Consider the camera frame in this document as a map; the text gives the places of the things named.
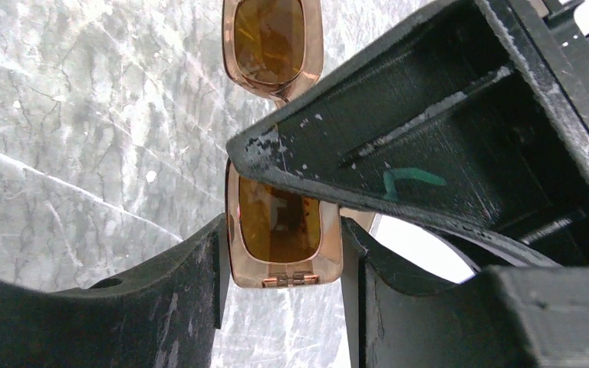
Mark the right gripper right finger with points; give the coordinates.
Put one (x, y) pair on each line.
(400, 315)

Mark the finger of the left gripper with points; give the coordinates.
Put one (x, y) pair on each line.
(469, 119)

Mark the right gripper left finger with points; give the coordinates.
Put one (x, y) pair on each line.
(161, 313)

